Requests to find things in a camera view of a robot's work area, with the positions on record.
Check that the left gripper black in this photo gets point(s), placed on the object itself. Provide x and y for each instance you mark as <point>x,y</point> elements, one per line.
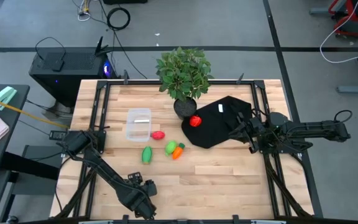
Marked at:
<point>138,202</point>

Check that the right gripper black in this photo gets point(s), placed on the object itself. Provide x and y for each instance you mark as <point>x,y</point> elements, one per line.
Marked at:
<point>253,130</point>

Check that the green striped toy gourd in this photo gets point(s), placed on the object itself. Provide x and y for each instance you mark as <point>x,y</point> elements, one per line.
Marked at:
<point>147,155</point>

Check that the light green toy vegetable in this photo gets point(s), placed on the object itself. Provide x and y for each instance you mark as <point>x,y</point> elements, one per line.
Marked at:
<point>170,147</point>

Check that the red toy tomato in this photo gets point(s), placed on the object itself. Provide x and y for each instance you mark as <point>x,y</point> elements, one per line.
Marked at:
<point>195,121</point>

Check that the orange toy carrot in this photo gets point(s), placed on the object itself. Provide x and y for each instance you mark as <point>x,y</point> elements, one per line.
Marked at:
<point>177,152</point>

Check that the pinkish red toy fruit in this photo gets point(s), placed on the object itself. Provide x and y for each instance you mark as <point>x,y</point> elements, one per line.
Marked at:
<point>158,135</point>

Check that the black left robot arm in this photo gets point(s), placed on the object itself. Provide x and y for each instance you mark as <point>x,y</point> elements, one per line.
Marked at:
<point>104,169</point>

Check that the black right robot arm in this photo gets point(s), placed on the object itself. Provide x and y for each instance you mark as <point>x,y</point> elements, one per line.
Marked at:
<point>315,127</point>

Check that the clear plastic tupperware container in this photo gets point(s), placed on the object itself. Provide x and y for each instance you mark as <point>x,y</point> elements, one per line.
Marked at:
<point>138,130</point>

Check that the black cloth with white tag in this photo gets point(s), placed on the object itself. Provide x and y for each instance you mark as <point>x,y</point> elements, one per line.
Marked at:
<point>210,130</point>

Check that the green plant in black pot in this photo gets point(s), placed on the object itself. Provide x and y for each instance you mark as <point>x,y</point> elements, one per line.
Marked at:
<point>183,74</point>

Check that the small black power box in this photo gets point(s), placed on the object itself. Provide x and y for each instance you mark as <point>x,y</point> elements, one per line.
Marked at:
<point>57,135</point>

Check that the grey metal table foot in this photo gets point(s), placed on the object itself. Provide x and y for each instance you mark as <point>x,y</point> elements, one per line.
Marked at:
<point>356,89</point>
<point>319,11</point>

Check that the black computer tower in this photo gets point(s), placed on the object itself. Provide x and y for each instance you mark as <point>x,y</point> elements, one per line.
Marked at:
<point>67,77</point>

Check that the black side table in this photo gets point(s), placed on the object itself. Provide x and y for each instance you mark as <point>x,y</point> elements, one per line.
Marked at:
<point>17,93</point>

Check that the mint green stapler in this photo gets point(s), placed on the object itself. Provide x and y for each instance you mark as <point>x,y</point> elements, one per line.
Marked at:
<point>3,97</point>

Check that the red and black cart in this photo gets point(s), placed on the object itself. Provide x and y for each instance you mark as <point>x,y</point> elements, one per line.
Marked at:
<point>357,9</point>

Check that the black metal rig frame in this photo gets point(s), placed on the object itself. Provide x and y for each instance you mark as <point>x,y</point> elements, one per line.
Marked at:
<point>135,82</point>

